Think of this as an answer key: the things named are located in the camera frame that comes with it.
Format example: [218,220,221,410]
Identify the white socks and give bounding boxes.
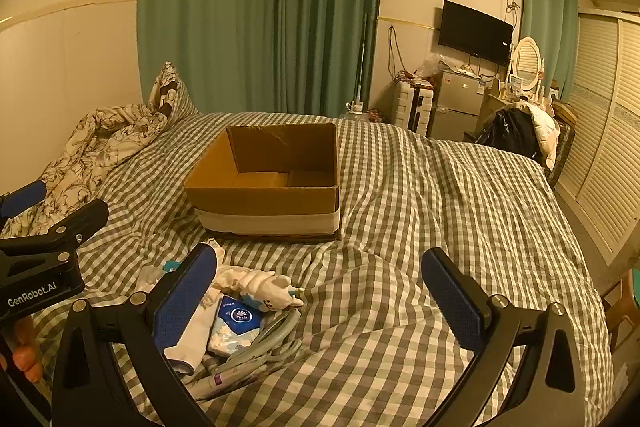
[162,239,224,375]

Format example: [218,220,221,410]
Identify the white purple cream tube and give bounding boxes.
[186,359,262,400]

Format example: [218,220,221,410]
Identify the blue tissue packet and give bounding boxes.
[207,295,262,358]

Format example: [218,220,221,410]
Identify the grey cable bundle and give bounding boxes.
[202,308,304,375]

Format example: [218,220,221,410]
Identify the white plush toy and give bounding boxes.
[201,265,304,312]

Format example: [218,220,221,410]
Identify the teal blister pack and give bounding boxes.
[163,260,180,273]

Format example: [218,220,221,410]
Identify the person's left hand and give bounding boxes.
[1,315,43,384]

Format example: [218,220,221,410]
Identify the floral crumpled duvet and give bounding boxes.
[1,103,172,239]

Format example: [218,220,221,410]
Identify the wooden stool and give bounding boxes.
[601,268,639,352]

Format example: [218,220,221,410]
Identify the checkered pillow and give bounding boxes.
[146,62,200,129]

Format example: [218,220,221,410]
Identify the white louvered wardrobe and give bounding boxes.
[558,9,639,265]

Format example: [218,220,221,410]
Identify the open cardboard box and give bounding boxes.
[184,122,341,239]

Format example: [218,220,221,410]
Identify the black and white jacket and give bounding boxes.
[475,101,560,170]

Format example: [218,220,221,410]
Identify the grey checkered bed cover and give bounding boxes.
[29,110,615,427]

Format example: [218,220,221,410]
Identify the wooden dressing table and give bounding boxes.
[475,91,510,133]

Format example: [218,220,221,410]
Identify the grey mini fridge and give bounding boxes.
[428,70,486,141]

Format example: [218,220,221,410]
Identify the clear water jug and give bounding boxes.
[343,101,369,122]

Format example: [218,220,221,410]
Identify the white suitcase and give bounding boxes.
[390,79,434,136]

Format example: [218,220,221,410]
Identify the oval white vanity mirror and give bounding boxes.
[508,37,542,91]

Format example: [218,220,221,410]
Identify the green side curtain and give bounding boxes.
[521,0,578,102]

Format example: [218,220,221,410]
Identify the black wall television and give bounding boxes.
[438,0,513,66]

